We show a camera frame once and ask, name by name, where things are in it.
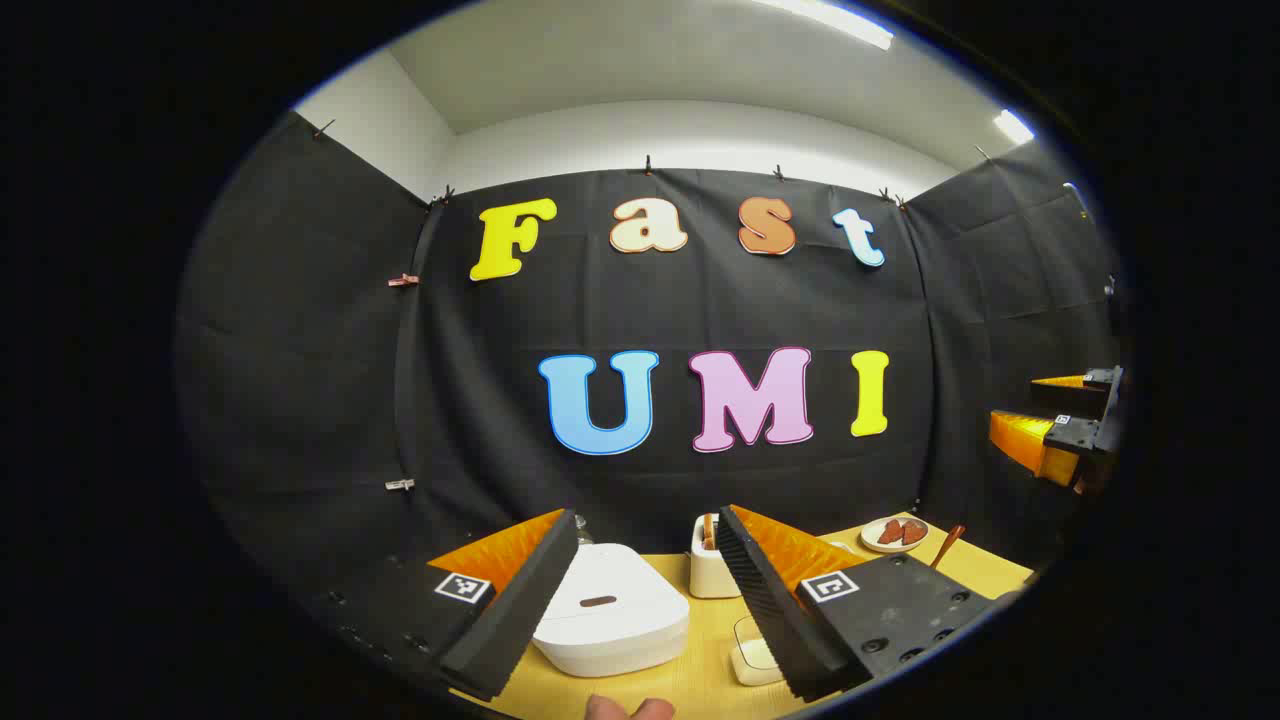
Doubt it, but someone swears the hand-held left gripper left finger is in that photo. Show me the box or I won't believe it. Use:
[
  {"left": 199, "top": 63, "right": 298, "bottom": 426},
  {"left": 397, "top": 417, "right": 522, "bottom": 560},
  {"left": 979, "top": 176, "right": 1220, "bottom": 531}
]
[{"left": 300, "top": 508, "right": 581, "bottom": 701}]

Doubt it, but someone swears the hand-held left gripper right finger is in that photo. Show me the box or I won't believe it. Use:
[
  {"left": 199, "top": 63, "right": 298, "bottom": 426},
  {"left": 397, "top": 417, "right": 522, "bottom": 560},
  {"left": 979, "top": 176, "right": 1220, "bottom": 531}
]
[{"left": 714, "top": 505, "right": 1001, "bottom": 704}]

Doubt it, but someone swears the white chopstick holder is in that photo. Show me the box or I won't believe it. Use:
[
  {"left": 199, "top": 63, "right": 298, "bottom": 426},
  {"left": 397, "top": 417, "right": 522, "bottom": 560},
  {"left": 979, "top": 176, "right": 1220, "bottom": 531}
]
[{"left": 689, "top": 513, "right": 743, "bottom": 599}]

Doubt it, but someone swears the white rice cooker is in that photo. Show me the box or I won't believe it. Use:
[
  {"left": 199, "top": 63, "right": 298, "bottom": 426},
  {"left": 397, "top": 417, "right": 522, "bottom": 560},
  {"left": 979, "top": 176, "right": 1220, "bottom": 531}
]
[{"left": 532, "top": 543, "right": 691, "bottom": 678}]

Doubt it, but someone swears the small white plate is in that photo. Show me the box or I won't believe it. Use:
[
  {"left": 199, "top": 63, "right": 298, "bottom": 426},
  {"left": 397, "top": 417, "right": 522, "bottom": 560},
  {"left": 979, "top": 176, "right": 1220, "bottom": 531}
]
[{"left": 860, "top": 516, "right": 931, "bottom": 554}]

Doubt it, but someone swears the black backdrop cloth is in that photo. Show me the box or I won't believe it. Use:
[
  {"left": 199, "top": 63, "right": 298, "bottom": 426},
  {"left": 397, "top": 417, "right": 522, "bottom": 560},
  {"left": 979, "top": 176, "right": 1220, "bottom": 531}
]
[{"left": 175, "top": 110, "right": 1126, "bottom": 641}]

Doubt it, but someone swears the row of black cloth clips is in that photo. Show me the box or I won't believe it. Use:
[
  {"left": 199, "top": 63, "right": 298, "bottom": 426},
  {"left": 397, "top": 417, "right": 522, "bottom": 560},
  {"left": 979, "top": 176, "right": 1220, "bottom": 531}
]
[{"left": 312, "top": 118, "right": 996, "bottom": 209}]

